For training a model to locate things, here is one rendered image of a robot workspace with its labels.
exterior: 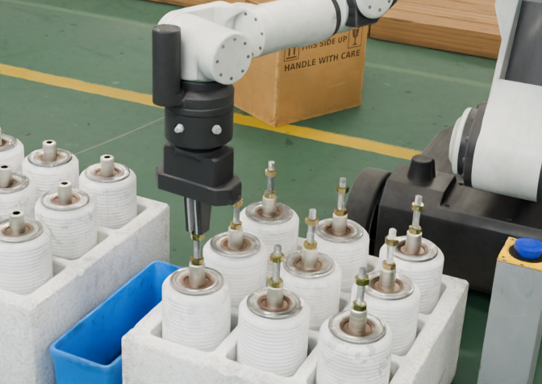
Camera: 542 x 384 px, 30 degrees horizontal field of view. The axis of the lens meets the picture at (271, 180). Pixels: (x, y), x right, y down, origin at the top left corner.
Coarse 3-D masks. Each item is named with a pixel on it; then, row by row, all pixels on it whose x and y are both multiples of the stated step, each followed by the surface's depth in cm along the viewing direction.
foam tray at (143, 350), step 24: (456, 288) 155; (432, 312) 149; (456, 312) 152; (144, 336) 140; (312, 336) 141; (432, 336) 143; (456, 336) 157; (144, 360) 139; (168, 360) 137; (192, 360) 135; (216, 360) 135; (312, 360) 136; (408, 360) 137; (432, 360) 143; (456, 360) 162
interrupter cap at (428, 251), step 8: (400, 240) 152; (424, 240) 153; (400, 248) 151; (424, 248) 151; (432, 248) 151; (400, 256) 148; (408, 256) 148; (416, 256) 149; (424, 256) 149; (432, 256) 148
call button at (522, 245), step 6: (516, 240) 138; (522, 240) 138; (528, 240) 138; (534, 240) 138; (516, 246) 137; (522, 246) 137; (528, 246) 137; (534, 246) 137; (540, 246) 137; (516, 252) 138; (522, 252) 136; (528, 252) 136; (534, 252) 136; (540, 252) 136
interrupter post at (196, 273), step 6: (204, 264) 138; (192, 270) 138; (198, 270) 138; (204, 270) 139; (192, 276) 138; (198, 276) 138; (204, 276) 139; (192, 282) 139; (198, 282) 139; (204, 282) 140
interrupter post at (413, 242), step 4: (408, 232) 149; (408, 236) 149; (412, 236) 149; (416, 236) 149; (420, 236) 149; (408, 240) 149; (412, 240) 149; (416, 240) 149; (420, 240) 149; (408, 244) 150; (412, 244) 149; (416, 244) 149; (408, 248) 150; (412, 248) 149; (416, 248) 150; (408, 252) 150; (412, 252) 150; (416, 252) 150
